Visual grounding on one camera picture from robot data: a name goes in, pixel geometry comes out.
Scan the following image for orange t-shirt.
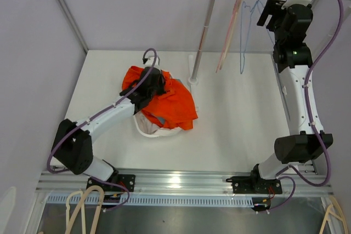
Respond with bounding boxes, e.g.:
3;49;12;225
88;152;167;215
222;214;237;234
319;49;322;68
135;71;198;130

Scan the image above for grey-blue t-shirt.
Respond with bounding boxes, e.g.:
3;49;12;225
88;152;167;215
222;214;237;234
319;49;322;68
152;78;184;129

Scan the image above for pink wire hanger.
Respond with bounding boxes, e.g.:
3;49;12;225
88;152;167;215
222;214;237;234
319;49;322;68
216;0;245;72

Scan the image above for beige wooden hanger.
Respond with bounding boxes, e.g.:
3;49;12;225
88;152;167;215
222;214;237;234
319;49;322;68
216;0;248;73

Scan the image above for green and white t-shirt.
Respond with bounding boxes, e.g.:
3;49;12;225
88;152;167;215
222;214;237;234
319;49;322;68
135;113;182;137

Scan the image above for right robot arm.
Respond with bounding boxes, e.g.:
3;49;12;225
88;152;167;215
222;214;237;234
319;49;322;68
226;0;333;194

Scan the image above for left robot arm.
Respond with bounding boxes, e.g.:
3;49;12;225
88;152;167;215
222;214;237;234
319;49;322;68
47;67;165;191

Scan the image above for beige hanger lower right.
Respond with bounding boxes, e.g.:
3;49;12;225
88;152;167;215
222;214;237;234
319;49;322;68
319;195;349;234

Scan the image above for white perforated laundry basket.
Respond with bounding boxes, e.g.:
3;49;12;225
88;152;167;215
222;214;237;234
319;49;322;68
133;113;183;138

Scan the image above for beige hangers lower left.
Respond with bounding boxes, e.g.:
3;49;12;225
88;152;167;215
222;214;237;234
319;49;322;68
65;185;104;234

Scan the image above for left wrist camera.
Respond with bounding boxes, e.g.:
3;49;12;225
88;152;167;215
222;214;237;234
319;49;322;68
142;55;161;70

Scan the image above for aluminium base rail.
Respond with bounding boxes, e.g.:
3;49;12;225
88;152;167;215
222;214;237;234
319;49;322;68
36;169;333;207

